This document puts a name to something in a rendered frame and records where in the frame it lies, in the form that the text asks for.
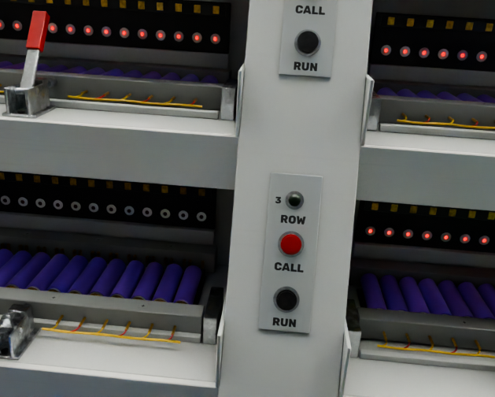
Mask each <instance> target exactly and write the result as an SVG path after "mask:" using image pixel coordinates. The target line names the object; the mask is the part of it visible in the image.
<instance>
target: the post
mask: <svg viewBox="0 0 495 397"><path fill-rule="evenodd" d="M372 3H373V0H338V4H337V13H336V22H335V32H334V50H333V60H332V70H331V78H324V77H312V76H290V75H279V63H280V53H281V43H282V33H283V14H284V5H285V0H249V19H248V29H247V40H246V59H245V68H244V79H243V89H242V108H241V118H240V129H239V138H238V157H237V168H236V177H235V196H234V207H233V217H232V227H231V246H230V257H229V266H228V277H227V296H226V306H225V316H224V327H223V346H222V355H221V366H220V385H219V394H218V397H339V388H340V379H341V369H342V352H343V343H344V333H345V316H346V306H347V296H348V287H349V269H350V260H351V250H352V241H353V223H354V214H355V205H356V186H357V177H358V168H359V159H360V141H361V132H362V122H363V112H364V95H365V85H366V76H367V66H368V49H369V39H370V30H371V12H372ZM271 173H287V174H298V175H307V176H322V177H323V182H322V191H321V200H320V218H319V228H318V238H317V248H316V266H315V276H314V285H313V294H312V312H311V322H310V332H309V333H301V332H285V331H276V330H267V329H259V328H258V324H259V314H260V295H261V285H262V275H263V265H264V247H265V236H266V227H267V217H268V198H269V188H270V179H271Z"/></svg>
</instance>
